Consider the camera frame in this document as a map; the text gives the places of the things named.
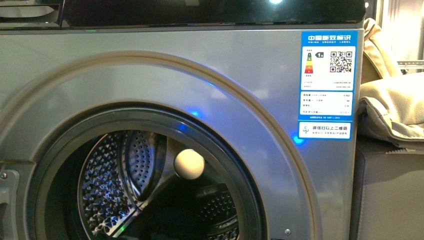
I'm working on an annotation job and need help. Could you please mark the blue energy label sticker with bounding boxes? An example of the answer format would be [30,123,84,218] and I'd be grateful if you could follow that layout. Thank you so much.
[298,29,360,140]

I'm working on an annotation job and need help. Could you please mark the navy blue knit garment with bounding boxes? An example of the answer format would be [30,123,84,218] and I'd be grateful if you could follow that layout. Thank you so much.
[94,205,212,240]

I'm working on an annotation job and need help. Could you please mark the steel washing machine drum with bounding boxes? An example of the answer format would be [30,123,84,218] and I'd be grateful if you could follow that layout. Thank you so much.
[76,130,241,240]

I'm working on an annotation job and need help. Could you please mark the grey front-load washing machine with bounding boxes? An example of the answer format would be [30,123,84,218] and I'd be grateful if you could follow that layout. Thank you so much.
[0,0,366,240]

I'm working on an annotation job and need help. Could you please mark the beige sofa cushion cover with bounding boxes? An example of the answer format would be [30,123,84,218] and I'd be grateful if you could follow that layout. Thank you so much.
[357,18,424,150]

